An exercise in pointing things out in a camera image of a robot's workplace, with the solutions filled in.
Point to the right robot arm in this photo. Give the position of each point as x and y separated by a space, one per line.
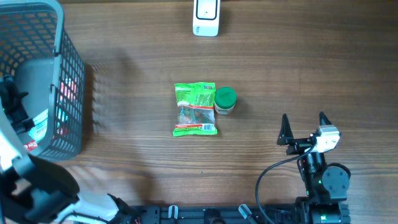
326 184

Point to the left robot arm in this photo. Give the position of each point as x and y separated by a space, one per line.
34 190

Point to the small red snack packet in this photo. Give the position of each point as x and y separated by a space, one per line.
69 89

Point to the teal white tissue packet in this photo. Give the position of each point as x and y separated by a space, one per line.
37 133

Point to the green snack packet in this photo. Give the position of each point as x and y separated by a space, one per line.
196 104

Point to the red Nescafe sachet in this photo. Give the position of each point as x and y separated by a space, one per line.
30 146

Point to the grey plastic shopping basket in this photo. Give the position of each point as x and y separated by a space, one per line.
39 56

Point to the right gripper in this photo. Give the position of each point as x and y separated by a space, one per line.
286 137

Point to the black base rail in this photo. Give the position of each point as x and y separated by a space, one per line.
277 213

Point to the green lid jar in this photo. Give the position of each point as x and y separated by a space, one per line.
225 100

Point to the white barcode scanner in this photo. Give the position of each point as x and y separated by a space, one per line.
206 17

